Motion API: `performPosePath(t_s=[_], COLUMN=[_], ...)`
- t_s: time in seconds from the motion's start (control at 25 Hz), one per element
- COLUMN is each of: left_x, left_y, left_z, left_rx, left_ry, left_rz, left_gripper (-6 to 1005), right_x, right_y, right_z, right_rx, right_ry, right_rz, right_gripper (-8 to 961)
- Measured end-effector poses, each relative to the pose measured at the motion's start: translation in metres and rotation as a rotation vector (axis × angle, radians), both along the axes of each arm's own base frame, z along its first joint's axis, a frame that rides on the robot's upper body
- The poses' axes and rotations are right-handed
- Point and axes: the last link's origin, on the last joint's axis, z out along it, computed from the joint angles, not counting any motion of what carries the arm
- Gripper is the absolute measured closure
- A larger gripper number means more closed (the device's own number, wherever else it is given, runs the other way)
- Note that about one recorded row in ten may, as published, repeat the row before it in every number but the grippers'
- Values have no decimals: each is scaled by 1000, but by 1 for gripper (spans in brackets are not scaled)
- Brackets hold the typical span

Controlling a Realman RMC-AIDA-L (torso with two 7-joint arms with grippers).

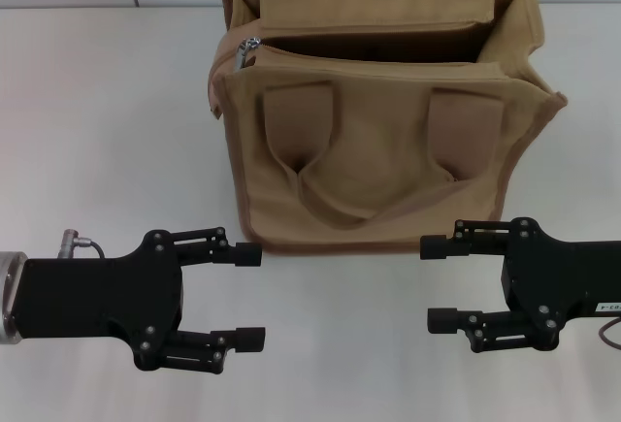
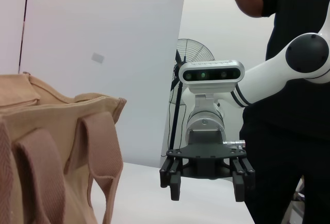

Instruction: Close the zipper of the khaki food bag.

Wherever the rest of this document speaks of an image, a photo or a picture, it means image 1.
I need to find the silver metal zipper pull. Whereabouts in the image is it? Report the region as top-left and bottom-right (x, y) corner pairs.
(240, 36), (263, 59)

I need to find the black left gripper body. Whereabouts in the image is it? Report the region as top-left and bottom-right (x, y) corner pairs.
(18, 230), (185, 373)

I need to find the right arm grey connector cable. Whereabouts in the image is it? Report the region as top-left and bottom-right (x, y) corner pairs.
(599, 317), (621, 351)

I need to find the left arm grey connector cable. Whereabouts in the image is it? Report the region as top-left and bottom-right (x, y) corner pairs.
(56, 228), (107, 262)

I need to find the arm grey connector cable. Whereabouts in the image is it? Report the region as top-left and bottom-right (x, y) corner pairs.
(56, 228), (107, 262)
(599, 317), (621, 351)

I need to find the khaki canvas food bag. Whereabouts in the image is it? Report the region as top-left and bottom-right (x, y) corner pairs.
(208, 0), (569, 256)

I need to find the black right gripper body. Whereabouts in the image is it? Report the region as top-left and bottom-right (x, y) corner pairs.
(501, 216), (621, 354)

